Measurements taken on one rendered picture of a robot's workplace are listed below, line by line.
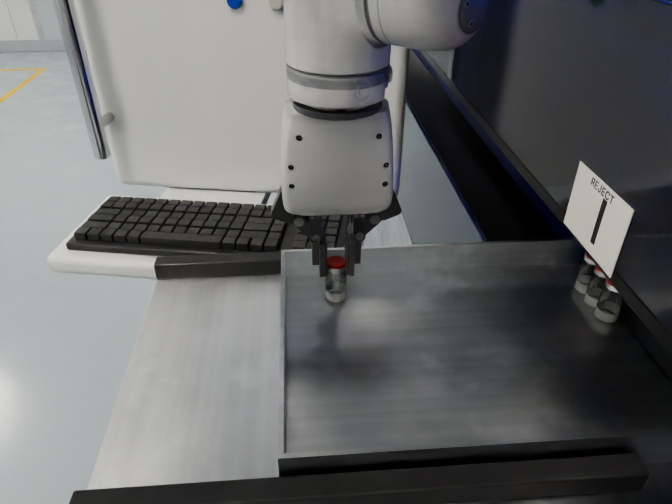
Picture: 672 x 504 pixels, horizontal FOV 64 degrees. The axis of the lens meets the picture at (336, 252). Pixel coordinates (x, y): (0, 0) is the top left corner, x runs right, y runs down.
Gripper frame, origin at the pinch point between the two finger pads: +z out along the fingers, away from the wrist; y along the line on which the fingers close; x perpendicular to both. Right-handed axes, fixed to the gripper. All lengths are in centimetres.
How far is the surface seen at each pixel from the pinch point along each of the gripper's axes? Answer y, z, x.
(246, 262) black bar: 9.5, 4.1, -4.7
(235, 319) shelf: 10.3, 6.0, 2.6
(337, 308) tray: 0.0, 5.7, 2.0
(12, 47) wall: 258, 91, -494
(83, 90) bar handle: 35, -5, -38
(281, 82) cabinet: 5.3, -5.7, -38.4
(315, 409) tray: 2.8, 5.7, 14.8
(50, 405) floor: 77, 94, -67
